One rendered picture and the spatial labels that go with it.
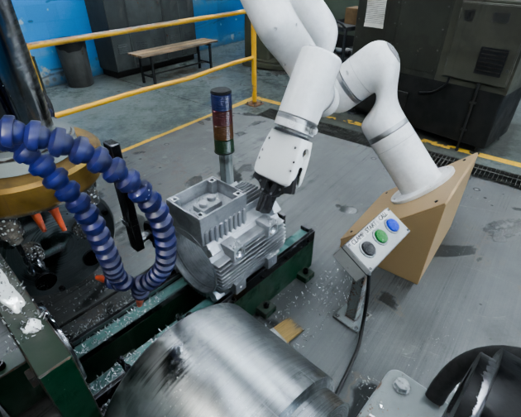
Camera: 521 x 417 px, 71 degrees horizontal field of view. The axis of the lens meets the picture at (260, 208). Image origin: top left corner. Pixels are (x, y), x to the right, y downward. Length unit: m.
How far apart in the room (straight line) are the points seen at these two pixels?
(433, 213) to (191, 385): 0.70
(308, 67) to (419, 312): 0.65
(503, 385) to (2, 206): 0.44
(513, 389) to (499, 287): 0.96
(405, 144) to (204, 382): 0.84
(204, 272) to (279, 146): 0.33
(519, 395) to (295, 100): 0.59
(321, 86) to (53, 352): 0.59
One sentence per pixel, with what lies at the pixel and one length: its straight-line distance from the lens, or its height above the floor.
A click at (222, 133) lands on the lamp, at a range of 1.09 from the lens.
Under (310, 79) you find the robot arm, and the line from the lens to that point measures 0.72.
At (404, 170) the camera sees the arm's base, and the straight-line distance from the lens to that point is 1.09.
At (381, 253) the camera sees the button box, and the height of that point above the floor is 1.05.
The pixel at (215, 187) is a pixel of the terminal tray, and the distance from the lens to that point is 0.77.
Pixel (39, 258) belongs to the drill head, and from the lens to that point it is 0.80.
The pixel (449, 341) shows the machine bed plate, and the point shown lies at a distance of 0.99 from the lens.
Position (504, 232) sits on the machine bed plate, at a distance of 1.40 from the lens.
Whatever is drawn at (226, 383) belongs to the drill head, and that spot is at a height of 1.16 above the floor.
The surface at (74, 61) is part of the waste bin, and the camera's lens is 5.78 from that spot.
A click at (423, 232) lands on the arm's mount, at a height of 0.97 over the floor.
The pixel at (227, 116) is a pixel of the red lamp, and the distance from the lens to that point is 1.07.
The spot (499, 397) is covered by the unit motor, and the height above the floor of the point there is 1.37.
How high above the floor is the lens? 1.53
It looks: 35 degrees down
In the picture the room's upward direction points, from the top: straight up
